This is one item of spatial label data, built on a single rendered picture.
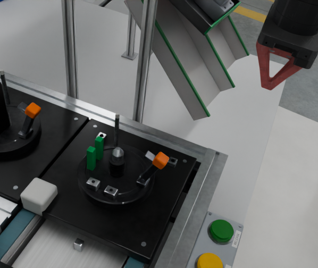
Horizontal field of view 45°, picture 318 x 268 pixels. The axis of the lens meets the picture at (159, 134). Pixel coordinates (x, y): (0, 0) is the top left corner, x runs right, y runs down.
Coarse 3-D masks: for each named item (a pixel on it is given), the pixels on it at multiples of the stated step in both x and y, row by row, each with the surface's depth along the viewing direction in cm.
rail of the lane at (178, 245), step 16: (208, 160) 78; (224, 160) 79; (208, 176) 76; (192, 192) 72; (208, 192) 72; (176, 208) 68; (192, 208) 70; (176, 224) 67; (192, 224) 67; (176, 240) 64; (192, 240) 65; (160, 256) 62; (176, 256) 63
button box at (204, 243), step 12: (216, 216) 69; (204, 228) 67; (240, 228) 68; (204, 240) 65; (192, 252) 63; (204, 252) 64; (216, 252) 64; (228, 252) 64; (192, 264) 62; (228, 264) 62
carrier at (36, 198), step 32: (96, 128) 79; (64, 160) 72; (96, 160) 71; (128, 160) 72; (192, 160) 76; (32, 192) 64; (64, 192) 67; (96, 192) 66; (128, 192) 67; (160, 192) 70; (64, 224) 64; (96, 224) 64; (128, 224) 64; (160, 224) 65
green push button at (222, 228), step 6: (216, 222) 66; (222, 222) 67; (228, 222) 67; (210, 228) 66; (216, 228) 66; (222, 228) 66; (228, 228) 66; (216, 234) 65; (222, 234) 65; (228, 234) 65; (216, 240) 65; (222, 240) 65; (228, 240) 65
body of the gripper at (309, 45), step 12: (276, 0) 49; (288, 0) 42; (300, 0) 41; (312, 0) 40; (276, 12) 44; (288, 12) 42; (300, 12) 41; (312, 12) 41; (264, 24) 44; (276, 24) 44; (288, 24) 43; (300, 24) 42; (312, 24) 42; (264, 36) 42; (276, 36) 42; (288, 36) 43; (300, 36) 43; (312, 36) 43; (300, 48) 42; (312, 48) 42; (312, 60) 42
